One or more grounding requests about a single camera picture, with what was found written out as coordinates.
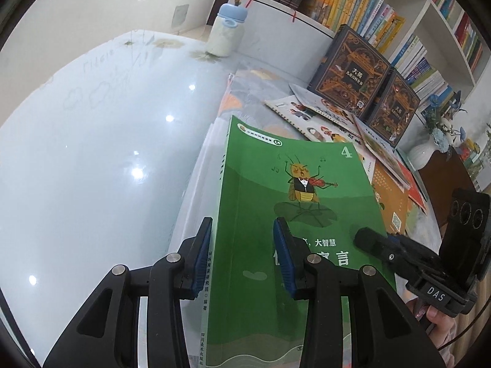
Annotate dark ornate encyclopedia book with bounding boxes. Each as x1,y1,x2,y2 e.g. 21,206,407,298
366,68,421,150
307,24,392,117

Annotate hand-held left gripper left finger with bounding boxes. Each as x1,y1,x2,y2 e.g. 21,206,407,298
42,217,213,368

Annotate white bookshelf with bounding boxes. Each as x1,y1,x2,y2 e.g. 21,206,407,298
226,0,491,98

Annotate colourful toy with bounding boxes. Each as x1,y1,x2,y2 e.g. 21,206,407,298
460,125,491,192

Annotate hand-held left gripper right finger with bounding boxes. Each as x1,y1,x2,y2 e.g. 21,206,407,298
272,217,436,368

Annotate thin white booklet stack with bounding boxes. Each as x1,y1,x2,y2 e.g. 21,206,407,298
288,82,359,123

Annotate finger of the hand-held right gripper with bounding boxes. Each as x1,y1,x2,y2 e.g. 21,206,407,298
353,227,426,277
385,232,443,268

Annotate row of mixed colourful books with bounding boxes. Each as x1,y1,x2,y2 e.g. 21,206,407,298
408,0,485,74

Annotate mustard yellow book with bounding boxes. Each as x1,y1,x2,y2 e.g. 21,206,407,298
368,157,411,234

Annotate white bottle with blue lid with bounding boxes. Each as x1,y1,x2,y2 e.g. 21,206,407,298
207,3,248,56

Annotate brown wooden cabinet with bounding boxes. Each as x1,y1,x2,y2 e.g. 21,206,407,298
418,148,491,234

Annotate row of yellow-spined books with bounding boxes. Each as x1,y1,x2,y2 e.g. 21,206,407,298
301,0,406,47

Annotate blue and white artificial flowers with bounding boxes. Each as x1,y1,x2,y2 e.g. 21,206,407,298
422,92,470,154

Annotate plain white book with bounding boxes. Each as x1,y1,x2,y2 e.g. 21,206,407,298
167,121,231,311

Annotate white ribbed vase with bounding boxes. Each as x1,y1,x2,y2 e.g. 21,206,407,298
407,140,438,171

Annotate white wall panel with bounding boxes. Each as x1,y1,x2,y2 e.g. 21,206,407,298
172,4,190,27

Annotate person's right hand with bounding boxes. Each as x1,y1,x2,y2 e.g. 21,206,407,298
408,300,460,350

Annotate dark green paperback book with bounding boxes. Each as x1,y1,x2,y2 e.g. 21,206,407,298
201,115,397,368

